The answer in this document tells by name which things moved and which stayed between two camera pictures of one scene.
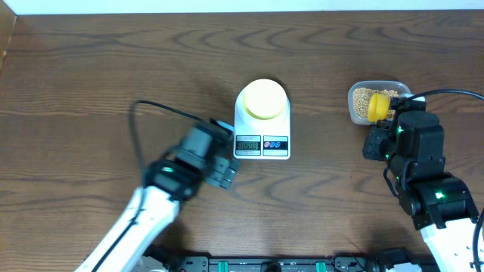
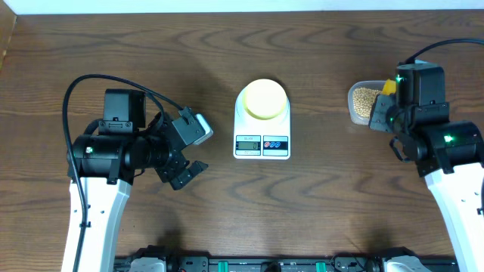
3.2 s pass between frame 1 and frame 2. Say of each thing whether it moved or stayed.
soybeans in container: stayed
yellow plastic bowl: stayed
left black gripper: moved
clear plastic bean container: moved
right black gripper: moved
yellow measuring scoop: moved
